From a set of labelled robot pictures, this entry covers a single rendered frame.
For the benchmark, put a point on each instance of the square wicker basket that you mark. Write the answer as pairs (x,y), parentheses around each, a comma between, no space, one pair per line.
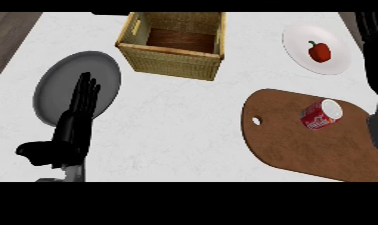
(171,59)

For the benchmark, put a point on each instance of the brown wooden cutting board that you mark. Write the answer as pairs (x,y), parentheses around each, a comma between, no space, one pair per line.
(290,142)

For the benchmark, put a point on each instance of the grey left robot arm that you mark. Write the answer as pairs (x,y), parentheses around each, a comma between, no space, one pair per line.
(75,174)

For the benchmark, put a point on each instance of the grey round plate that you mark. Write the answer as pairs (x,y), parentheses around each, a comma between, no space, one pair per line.
(57,82)

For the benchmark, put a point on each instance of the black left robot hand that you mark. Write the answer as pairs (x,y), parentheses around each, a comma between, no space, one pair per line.
(75,129)

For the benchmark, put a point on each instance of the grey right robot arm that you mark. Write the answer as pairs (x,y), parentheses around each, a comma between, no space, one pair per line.
(374,132)

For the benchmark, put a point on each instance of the red soda can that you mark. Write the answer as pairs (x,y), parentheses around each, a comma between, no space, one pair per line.
(318,119)

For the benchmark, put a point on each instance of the white round plate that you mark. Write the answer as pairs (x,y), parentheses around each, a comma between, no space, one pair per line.
(301,42)

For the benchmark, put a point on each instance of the red bell pepper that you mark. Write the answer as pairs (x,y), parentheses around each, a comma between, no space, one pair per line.
(320,52)

